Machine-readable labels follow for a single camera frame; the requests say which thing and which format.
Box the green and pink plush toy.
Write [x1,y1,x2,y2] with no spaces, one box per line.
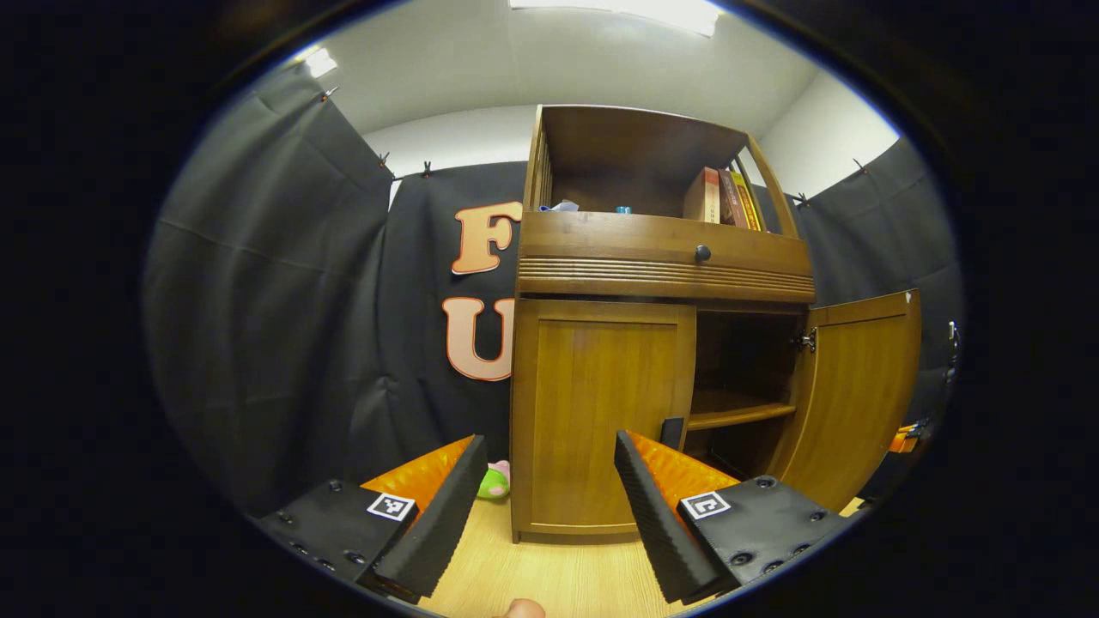
[477,460,512,501]

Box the black backdrop cloth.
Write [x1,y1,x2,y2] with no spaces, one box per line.
[142,56,967,520]

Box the large ceiling light panel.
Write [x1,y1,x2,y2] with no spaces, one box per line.
[508,0,722,37]

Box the yellow book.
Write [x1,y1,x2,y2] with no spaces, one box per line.
[730,171,763,232]

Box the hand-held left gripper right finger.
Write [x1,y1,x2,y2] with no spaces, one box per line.
[613,429,859,606]

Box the beige book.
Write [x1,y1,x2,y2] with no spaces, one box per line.
[683,167,722,224]

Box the wooden double-door shoe cabinet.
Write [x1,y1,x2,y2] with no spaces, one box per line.
[508,104,817,546]

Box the brown book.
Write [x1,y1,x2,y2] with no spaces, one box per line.
[718,169,750,228]

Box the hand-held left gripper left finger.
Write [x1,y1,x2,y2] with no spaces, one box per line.
[249,433,490,606]

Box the wooden shoe cabinet door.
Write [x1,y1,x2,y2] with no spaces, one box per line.
[768,289,922,513]
[513,299,698,537]

